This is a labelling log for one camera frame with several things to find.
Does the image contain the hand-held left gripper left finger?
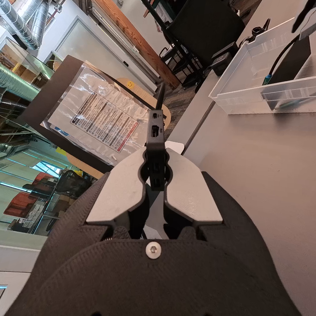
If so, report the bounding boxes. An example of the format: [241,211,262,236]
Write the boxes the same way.
[86,147,150,240]

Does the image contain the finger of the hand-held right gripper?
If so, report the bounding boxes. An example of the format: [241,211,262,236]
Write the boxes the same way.
[292,0,316,33]
[299,22,316,41]

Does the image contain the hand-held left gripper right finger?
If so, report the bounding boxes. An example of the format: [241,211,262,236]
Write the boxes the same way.
[163,151,224,240]

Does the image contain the black usb hub adapter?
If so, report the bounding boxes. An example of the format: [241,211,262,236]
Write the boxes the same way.
[146,83,166,191]

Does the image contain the black braided green-plug hdmi cable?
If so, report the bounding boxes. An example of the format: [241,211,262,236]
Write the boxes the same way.
[265,37,309,111]

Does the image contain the clear plastic bin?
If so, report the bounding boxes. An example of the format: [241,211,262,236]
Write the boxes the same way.
[209,16,316,115]

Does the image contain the black clip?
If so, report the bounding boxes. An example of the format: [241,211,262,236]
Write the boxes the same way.
[252,18,271,37]

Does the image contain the white display stand base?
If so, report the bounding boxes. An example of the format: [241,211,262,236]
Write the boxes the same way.
[165,141,185,156]

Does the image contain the black power adapter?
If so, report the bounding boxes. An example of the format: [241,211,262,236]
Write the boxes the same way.
[212,41,238,76]

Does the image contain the black display board instruction sheet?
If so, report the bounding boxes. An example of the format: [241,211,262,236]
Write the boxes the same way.
[16,55,172,173]

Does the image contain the white door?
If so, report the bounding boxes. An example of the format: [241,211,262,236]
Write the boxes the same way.
[55,16,158,85]

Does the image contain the silver ceiling ductwork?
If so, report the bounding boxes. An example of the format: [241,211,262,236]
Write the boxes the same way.
[0,0,53,50]

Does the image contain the black braided cable green plugs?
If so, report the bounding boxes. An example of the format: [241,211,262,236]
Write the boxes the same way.
[268,37,311,84]

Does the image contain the black wire rolling cart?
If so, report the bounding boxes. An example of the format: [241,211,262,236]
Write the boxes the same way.
[160,47,205,90]

